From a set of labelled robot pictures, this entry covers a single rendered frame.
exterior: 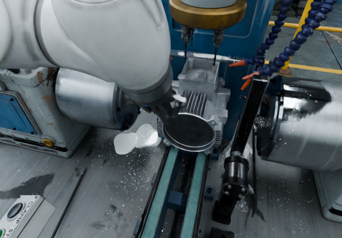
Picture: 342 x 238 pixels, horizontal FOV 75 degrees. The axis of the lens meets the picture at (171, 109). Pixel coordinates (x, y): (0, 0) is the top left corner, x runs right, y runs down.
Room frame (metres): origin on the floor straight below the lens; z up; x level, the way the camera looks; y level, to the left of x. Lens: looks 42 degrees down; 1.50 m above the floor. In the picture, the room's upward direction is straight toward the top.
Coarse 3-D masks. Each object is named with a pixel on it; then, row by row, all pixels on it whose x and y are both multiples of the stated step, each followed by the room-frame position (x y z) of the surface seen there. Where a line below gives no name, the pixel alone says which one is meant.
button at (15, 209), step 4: (16, 204) 0.20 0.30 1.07; (20, 204) 0.19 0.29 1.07; (12, 208) 0.19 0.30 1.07; (16, 208) 0.19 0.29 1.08; (20, 208) 0.19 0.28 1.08; (8, 212) 0.18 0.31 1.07; (12, 212) 0.18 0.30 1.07; (16, 212) 0.18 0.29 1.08; (8, 216) 0.17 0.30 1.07; (12, 216) 0.17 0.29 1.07
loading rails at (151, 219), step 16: (176, 160) 0.41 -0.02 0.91; (208, 160) 0.40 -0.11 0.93; (160, 176) 0.35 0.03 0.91; (192, 176) 0.35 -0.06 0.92; (160, 192) 0.30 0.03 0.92; (176, 192) 0.34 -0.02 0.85; (192, 192) 0.30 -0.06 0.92; (208, 192) 0.35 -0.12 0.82; (160, 208) 0.25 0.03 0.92; (176, 208) 0.30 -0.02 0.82; (192, 208) 0.25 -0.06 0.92; (144, 224) 0.22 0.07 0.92; (160, 224) 0.24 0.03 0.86; (192, 224) 0.22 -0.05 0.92
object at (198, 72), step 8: (192, 64) 0.61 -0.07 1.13; (200, 64) 0.62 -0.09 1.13; (208, 64) 0.61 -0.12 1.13; (216, 64) 0.59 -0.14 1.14; (184, 72) 0.57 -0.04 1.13; (192, 72) 0.59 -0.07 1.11; (200, 72) 0.56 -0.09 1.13; (208, 72) 0.59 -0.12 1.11; (216, 72) 0.54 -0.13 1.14; (184, 80) 0.51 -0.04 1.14; (192, 80) 0.50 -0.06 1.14; (200, 80) 0.53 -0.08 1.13; (208, 80) 0.55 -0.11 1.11; (216, 80) 0.55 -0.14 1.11; (184, 88) 0.51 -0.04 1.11; (192, 88) 0.50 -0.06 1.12; (200, 88) 0.50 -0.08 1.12; (208, 88) 0.49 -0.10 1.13
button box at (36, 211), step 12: (24, 204) 0.19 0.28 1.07; (36, 204) 0.19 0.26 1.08; (48, 204) 0.20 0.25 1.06; (24, 216) 0.17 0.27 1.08; (36, 216) 0.18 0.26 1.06; (48, 216) 0.18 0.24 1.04; (0, 228) 0.16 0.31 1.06; (12, 228) 0.15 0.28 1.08; (24, 228) 0.15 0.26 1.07; (36, 228) 0.16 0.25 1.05
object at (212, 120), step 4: (220, 80) 0.58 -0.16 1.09; (220, 84) 0.58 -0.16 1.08; (224, 84) 0.58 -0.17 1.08; (208, 116) 0.43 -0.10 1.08; (212, 116) 0.42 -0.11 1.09; (216, 116) 0.42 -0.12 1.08; (208, 120) 0.41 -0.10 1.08; (212, 120) 0.41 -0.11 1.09; (216, 120) 0.41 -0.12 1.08; (212, 124) 0.41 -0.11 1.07; (216, 124) 0.41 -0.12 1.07; (164, 140) 0.45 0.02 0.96; (168, 144) 0.44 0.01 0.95; (212, 148) 0.42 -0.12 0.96; (204, 152) 0.41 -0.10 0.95; (208, 152) 0.41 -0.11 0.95; (212, 152) 0.40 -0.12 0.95
